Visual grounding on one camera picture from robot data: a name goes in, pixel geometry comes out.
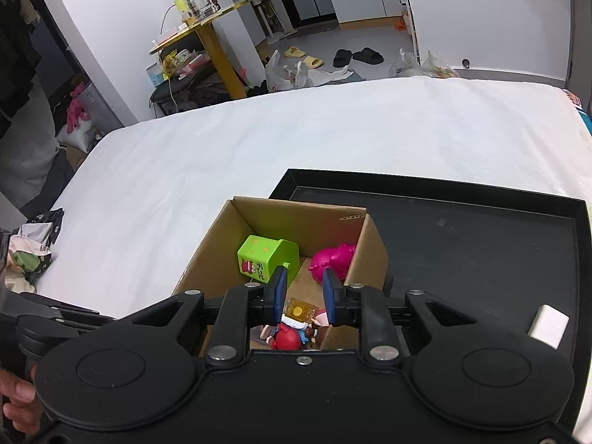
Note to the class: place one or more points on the yellow table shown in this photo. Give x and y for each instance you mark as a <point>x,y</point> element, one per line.
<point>217,46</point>

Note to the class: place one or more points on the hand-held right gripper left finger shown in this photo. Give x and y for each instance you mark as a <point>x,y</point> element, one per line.
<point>279,289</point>

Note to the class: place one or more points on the green cube toy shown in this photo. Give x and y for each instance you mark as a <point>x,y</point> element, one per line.
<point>263,256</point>

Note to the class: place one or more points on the pink cloth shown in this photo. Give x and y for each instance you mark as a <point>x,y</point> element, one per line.
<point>77,108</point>

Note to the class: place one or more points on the black slipper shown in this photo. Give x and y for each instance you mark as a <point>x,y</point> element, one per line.
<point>368,55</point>
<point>342,58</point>

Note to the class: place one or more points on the blue printed blanket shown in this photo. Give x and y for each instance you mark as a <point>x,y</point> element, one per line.
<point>580,108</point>

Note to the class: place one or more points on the pink hooded figurine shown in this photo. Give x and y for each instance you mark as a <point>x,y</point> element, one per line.
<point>333,259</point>

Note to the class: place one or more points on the hanging dark clothes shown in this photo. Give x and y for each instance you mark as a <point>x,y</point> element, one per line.
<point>16,32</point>

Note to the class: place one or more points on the person's left hand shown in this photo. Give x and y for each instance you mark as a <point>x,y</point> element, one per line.
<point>18,402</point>

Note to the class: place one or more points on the white plastic bag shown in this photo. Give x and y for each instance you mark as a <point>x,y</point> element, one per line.
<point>282,76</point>
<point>403,64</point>
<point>437,67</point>

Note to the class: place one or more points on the black tray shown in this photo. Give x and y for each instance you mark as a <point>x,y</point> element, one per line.
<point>462,249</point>

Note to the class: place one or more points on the small clear plastic packet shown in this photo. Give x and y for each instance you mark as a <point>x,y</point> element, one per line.
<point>299,311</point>

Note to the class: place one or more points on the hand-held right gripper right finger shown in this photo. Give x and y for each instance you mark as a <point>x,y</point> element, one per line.
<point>329,293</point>

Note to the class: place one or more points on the light blue container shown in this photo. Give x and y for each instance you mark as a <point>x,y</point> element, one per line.
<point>156,75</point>

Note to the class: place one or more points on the yellow slipper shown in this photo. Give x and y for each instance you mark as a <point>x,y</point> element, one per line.
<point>311,62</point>
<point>293,52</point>

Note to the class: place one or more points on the white plug charger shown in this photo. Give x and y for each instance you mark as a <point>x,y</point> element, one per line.
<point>548,326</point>

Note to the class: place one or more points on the red figurine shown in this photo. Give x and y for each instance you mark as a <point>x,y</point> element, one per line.
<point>287,338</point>

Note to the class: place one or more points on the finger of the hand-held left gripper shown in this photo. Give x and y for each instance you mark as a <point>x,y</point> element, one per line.
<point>60,317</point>

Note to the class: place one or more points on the crumpled printed clothes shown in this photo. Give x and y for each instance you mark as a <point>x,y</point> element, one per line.
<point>34,245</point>

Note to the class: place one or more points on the cardboard box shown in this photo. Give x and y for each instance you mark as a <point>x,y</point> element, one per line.
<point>217,249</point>

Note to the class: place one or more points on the green cap bottle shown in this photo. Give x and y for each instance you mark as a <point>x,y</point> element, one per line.
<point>180,4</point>

